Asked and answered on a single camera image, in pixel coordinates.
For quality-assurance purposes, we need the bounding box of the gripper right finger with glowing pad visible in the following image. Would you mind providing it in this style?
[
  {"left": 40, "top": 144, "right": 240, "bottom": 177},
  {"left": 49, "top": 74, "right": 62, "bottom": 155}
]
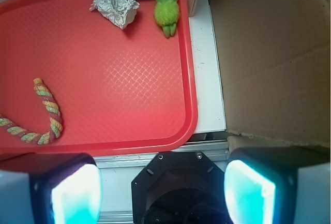
[{"left": 224, "top": 146, "right": 330, "bottom": 223}]

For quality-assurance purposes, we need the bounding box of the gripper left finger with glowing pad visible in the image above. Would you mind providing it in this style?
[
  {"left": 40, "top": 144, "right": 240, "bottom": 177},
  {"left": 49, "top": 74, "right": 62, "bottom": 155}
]
[{"left": 1, "top": 153, "right": 102, "bottom": 223}]

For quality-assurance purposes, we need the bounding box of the red plastic tray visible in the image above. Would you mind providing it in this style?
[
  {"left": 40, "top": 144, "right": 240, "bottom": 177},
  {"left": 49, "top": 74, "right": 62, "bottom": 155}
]
[{"left": 1, "top": 0, "right": 198, "bottom": 156}]

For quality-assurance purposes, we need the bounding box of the brown cardboard box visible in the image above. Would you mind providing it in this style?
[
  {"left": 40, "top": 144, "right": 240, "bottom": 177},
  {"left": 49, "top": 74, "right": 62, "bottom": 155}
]
[{"left": 209, "top": 0, "right": 330, "bottom": 149}]

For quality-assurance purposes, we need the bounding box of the crumpled white paper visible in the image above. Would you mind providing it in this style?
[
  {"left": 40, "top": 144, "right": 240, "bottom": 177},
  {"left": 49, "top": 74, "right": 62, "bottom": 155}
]
[{"left": 89, "top": 0, "right": 140, "bottom": 30}]

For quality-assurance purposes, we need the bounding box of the green plush toy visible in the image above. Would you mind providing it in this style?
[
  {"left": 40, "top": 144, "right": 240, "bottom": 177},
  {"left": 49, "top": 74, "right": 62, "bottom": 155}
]
[{"left": 154, "top": 0, "right": 180, "bottom": 38}]

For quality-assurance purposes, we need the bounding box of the aluminium frame rail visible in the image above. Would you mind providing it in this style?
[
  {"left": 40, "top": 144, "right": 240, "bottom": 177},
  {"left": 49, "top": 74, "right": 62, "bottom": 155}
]
[{"left": 94, "top": 140, "right": 230, "bottom": 169}]

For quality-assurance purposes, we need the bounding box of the multicolored twisted rope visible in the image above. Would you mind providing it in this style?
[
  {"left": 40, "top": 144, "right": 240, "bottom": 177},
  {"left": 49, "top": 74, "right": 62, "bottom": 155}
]
[{"left": 0, "top": 78, "right": 65, "bottom": 145}]

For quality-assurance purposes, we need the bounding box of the black octagonal mount plate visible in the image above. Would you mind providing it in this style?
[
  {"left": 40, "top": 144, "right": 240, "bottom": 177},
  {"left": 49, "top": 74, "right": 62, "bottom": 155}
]
[{"left": 131, "top": 151, "right": 231, "bottom": 223}]

